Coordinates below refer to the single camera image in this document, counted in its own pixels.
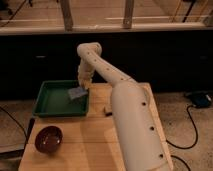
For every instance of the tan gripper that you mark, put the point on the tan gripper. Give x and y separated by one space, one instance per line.
85 84

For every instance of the blue grey sponge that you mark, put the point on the blue grey sponge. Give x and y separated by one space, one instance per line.
76 92

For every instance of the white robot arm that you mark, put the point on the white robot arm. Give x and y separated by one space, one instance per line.
140 143

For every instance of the green plastic tray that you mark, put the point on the green plastic tray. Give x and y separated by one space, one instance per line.
54 100

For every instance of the small wooden block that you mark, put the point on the small wooden block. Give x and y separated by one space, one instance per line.
107 110

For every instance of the dark red bowl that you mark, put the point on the dark red bowl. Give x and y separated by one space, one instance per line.
48 139

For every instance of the black power adapter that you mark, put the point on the black power adapter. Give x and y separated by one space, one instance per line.
201 100

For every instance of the left wooden frame post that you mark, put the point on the left wooden frame post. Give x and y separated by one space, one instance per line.
67 16

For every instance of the wooden frame post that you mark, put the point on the wooden frame post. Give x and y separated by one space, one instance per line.
128 14
67 16

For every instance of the right wooden frame post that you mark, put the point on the right wooden frame post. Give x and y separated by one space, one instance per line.
128 14

